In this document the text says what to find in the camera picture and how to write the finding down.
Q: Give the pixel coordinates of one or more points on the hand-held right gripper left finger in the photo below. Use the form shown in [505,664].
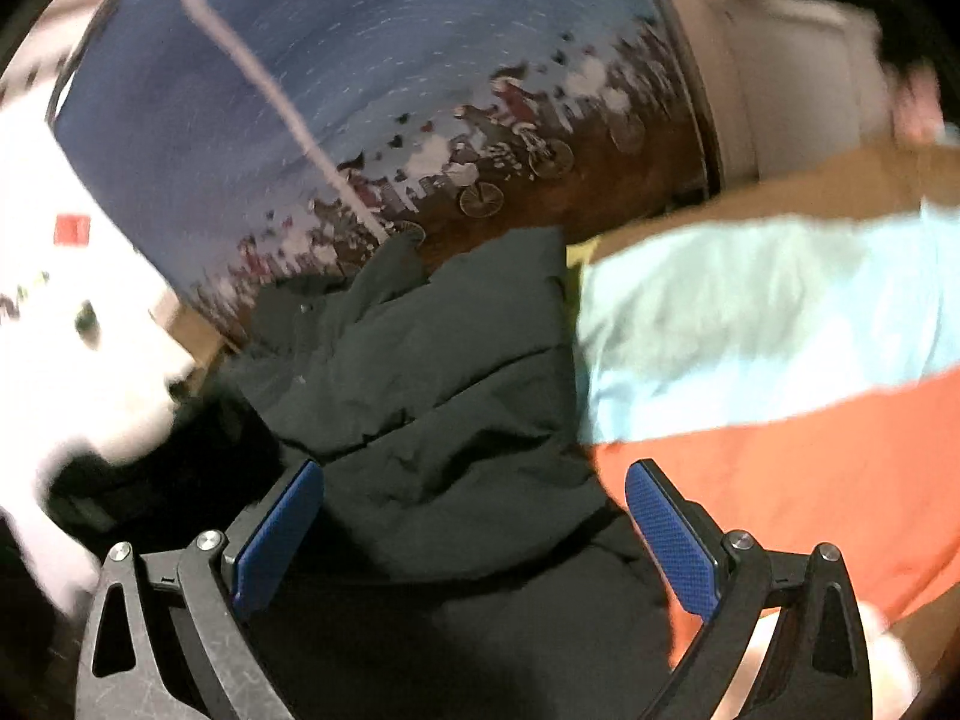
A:
[277,540]

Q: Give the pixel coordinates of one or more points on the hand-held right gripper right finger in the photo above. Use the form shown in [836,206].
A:
[675,540]

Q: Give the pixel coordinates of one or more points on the black puffer jacket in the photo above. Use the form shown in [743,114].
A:
[450,427]

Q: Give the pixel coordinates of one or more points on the brown cardboard box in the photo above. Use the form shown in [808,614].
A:
[193,337]

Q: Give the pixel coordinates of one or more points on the striped blue orange blanket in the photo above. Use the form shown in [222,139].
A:
[750,330]

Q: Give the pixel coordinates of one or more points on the red wall sticker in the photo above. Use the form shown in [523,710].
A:
[73,229]

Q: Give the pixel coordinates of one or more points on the printed blue wall cloth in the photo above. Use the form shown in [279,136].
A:
[300,75]

